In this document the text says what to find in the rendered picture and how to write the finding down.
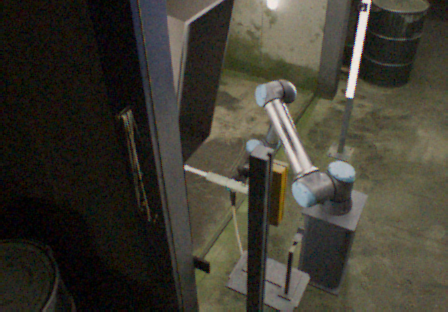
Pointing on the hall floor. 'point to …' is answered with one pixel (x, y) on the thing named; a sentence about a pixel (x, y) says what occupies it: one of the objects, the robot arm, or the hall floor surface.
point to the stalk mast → (258, 224)
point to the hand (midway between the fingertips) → (231, 188)
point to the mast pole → (348, 97)
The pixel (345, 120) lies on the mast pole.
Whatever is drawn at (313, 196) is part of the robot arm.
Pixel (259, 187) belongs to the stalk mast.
